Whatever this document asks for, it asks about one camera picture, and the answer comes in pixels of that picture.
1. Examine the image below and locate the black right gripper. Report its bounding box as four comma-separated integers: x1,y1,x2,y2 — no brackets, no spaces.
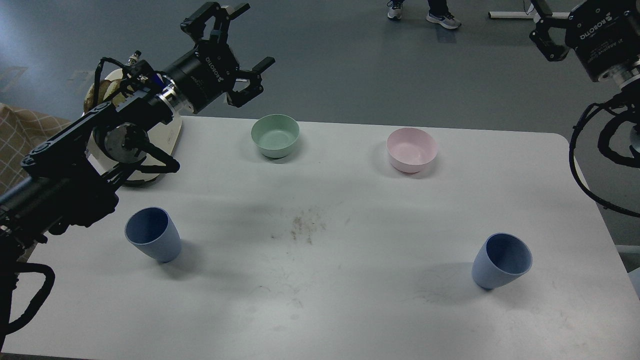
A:
529,0,640,82

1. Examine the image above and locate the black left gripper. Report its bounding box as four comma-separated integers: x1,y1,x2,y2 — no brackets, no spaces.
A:
163,1,275,114

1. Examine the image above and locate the blue cup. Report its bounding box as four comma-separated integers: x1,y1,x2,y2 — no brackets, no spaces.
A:
125,207,182,264
471,233,533,290

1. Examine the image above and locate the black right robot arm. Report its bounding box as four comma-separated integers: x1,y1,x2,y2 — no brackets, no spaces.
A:
529,0,640,168

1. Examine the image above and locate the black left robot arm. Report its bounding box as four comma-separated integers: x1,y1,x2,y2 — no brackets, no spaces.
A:
1,1,275,281

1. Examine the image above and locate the white stand base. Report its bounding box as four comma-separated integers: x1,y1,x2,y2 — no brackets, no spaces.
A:
487,11,537,19

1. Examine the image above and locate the cream toaster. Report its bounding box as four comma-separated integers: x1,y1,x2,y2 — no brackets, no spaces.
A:
82,67,183,187

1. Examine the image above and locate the right grey sneaker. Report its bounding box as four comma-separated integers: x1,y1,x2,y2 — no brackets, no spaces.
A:
425,12,462,30

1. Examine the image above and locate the grey sneaker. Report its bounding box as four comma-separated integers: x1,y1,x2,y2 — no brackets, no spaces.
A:
387,0,404,21
425,12,462,30

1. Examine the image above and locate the green bowl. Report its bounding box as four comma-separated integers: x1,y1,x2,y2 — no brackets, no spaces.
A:
250,114,300,159

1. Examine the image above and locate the left grey sneaker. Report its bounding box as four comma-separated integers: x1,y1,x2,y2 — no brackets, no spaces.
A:
387,0,404,21

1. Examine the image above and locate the pink bowl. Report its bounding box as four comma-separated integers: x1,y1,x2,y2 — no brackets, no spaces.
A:
385,127,439,174

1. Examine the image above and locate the beige checkered cloth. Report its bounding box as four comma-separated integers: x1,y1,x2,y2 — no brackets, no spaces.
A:
0,103,71,194

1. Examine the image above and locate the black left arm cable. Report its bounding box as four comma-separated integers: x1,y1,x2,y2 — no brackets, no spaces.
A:
0,262,56,336

